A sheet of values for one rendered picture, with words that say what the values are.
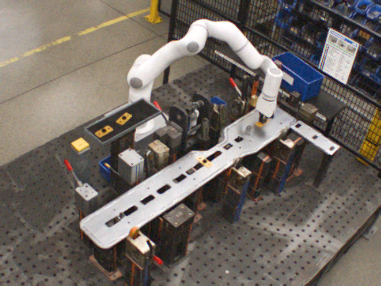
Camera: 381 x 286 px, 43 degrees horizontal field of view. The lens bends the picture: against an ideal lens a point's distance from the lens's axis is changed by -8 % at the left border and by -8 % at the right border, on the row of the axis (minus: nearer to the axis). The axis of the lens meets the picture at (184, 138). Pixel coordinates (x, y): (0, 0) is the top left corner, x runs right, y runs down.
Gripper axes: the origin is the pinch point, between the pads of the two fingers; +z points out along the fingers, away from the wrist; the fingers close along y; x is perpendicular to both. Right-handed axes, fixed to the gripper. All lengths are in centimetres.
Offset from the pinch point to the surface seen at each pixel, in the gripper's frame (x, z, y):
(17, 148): -64, 104, -164
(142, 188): -81, 3, -6
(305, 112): 23.6, -2.1, 13.2
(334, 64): 54, -21, 9
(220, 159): -38.8, 3.0, 3.7
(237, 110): -2.6, 2.9, -15.7
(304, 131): 14.6, 2.8, 19.6
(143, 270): -107, 14, 22
